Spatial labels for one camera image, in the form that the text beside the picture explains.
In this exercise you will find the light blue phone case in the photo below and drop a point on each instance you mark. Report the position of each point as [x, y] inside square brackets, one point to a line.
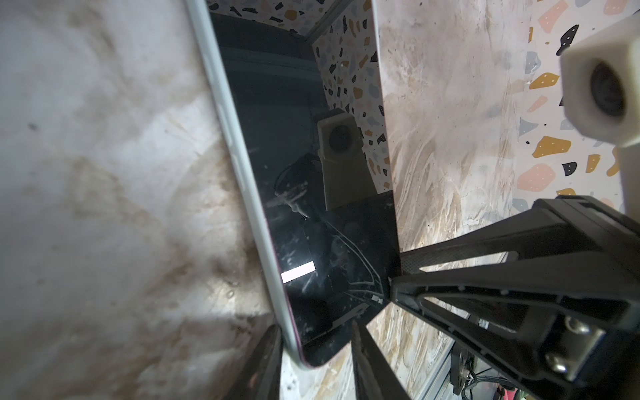
[240, 165]

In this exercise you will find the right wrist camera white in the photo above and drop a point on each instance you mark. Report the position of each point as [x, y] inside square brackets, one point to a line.
[600, 79]

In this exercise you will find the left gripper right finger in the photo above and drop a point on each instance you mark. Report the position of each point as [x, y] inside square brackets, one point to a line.
[373, 377]

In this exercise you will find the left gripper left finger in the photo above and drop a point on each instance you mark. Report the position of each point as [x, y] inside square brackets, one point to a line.
[260, 378]

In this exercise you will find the black phone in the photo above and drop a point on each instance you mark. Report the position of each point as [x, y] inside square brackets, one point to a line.
[305, 81]

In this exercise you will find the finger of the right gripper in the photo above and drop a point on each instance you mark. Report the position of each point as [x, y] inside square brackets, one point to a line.
[566, 238]
[558, 327]

